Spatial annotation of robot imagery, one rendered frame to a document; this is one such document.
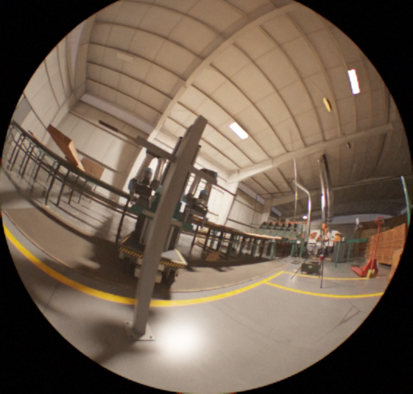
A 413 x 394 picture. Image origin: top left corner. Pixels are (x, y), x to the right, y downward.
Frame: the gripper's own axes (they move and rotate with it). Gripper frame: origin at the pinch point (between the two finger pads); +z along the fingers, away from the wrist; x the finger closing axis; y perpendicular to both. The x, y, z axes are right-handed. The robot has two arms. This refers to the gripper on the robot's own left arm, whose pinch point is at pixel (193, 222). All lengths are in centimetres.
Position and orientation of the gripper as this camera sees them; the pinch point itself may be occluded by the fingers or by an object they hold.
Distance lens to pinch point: 92.0
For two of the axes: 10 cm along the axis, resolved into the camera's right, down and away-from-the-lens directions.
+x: 8.8, 4.5, 1.5
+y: 4.1, -5.6, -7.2
